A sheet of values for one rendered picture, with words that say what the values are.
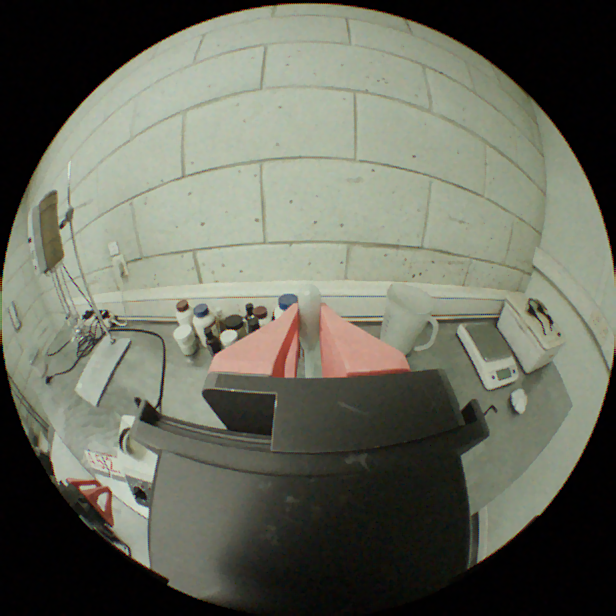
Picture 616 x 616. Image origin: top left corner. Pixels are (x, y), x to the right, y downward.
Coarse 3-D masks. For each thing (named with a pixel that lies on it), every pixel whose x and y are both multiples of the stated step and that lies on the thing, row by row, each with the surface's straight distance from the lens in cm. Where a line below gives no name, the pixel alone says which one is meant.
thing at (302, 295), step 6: (306, 288) 11; (300, 294) 11; (306, 294) 11; (300, 300) 11; (306, 300) 11; (300, 306) 11; (306, 306) 11; (300, 312) 12; (306, 312) 11; (300, 318) 12; (306, 318) 12; (300, 324) 12; (306, 324) 12; (300, 330) 12; (306, 330) 12; (300, 336) 13; (306, 336) 12; (306, 342) 13; (306, 348) 13
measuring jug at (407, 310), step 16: (400, 288) 58; (416, 288) 58; (400, 304) 60; (416, 304) 60; (432, 304) 55; (384, 320) 54; (400, 320) 50; (416, 320) 49; (432, 320) 49; (384, 336) 56; (400, 336) 53; (416, 336) 54; (432, 336) 51
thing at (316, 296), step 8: (312, 288) 11; (312, 296) 11; (320, 296) 11; (312, 304) 11; (320, 304) 12; (312, 312) 11; (312, 320) 12; (312, 328) 12; (312, 336) 12; (312, 344) 13
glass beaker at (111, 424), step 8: (104, 416) 40; (112, 416) 40; (104, 424) 41; (112, 424) 42; (120, 424) 42; (128, 424) 39; (104, 432) 40; (112, 432) 42; (128, 432) 37; (104, 440) 39; (112, 440) 42; (120, 440) 36; (128, 440) 37; (120, 448) 38; (128, 448) 38; (136, 448) 39; (144, 448) 40; (128, 456) 40; (136, 456) 40; (144, 456) 41
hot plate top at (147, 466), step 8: (128, 416) 48; (120, 456) 46; (152, 456) 41; (120, 464) 46; (128, 464) 44; (136, 464) 43; (144, 464) 41; (152, 464) 40; (144, 472) 41; (152, 472) 40
